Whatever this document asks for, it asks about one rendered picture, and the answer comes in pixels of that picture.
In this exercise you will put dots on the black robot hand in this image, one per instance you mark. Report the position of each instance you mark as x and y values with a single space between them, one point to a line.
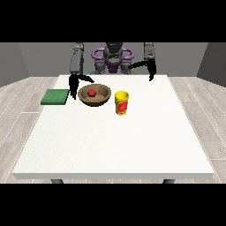
73 82
150 67

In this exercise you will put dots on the small red ball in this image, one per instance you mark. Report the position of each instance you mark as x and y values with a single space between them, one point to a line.
92 93

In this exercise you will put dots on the yellow cup with melon print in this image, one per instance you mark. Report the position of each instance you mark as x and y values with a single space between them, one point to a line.
121 103

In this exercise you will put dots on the grey robot trunk purple rings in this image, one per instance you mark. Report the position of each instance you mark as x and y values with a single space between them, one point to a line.
113 60

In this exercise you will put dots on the brown wooden bowl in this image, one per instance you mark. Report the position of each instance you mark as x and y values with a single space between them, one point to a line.
94 95

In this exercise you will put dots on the green square pad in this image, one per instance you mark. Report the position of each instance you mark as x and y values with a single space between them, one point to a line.
55 96

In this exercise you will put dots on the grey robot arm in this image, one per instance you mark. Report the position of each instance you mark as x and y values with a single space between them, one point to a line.
149 51
76 60

